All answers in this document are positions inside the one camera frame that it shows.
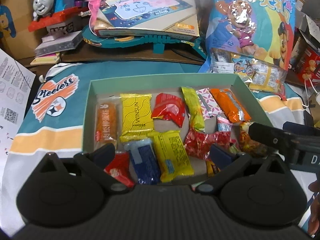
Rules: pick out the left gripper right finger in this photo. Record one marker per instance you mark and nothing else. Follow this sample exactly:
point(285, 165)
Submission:
point(230, 167)

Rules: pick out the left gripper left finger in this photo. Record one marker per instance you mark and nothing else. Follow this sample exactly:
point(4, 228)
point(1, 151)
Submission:
point(93, 165)

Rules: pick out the round striped snack bag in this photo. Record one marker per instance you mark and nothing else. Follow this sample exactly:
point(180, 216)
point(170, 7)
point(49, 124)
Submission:
point(249, 146)

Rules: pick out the small red snack packet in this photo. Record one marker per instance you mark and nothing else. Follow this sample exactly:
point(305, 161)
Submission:
point(118, 168)

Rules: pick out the shiny red foil packet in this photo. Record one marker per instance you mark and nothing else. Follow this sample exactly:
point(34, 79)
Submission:
point(198, 144)

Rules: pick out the blue snack packet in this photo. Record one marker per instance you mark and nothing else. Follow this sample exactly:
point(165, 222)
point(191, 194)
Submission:
point(144, 161)

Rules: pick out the orange silver snack packet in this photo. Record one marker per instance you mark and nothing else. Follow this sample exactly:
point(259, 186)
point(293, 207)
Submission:
point(230, 105)

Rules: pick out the green yellow snack stick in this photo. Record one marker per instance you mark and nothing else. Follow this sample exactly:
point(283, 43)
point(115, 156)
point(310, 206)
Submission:
point(195, 111)

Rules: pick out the small yellow snack packet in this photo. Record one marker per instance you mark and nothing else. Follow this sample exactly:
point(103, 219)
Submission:
point(171, 155)

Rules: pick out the brown cake clear wrapper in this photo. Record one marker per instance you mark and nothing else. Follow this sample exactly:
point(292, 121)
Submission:
point(106, 126)

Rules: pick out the pink white patterned packet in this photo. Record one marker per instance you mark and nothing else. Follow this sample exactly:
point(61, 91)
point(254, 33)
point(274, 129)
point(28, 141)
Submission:
point(209, 106)

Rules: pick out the yellow Winsun snack packet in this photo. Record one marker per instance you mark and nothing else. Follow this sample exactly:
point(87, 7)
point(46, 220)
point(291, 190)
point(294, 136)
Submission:
point(137, 122)

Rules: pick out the pink strawberry snack packet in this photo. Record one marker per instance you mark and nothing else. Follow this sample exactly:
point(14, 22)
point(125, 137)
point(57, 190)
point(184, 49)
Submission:
point(223, 124)

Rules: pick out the person right hand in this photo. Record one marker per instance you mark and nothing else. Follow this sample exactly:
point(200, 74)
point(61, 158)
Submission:
point(313, 225)

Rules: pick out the teal cardboard box tray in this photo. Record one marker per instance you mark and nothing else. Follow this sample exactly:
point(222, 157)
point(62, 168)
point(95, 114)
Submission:
point(166, 124)

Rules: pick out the red cookie box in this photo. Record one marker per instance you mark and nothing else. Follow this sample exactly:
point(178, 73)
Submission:
point(307, 69)

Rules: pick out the white instruction sheet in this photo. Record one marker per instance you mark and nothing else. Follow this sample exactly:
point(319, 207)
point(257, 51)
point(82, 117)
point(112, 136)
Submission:
point(16, 83)

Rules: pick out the Paw Patrol snack bag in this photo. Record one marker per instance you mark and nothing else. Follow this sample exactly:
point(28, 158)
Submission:
point(253, 39)

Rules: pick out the grey toy building blocks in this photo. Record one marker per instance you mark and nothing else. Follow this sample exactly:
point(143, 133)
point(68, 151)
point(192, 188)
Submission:
point(61, 37)

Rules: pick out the teal toy track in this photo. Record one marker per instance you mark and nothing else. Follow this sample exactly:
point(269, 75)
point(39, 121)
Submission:
point(158, 42)

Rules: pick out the drawing mat toy box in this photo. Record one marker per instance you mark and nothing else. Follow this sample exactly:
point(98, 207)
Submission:
point(174, 18)

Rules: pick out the brown cardboard box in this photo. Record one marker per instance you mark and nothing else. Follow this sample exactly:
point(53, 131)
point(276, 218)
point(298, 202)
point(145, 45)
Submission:
point(16, 39)

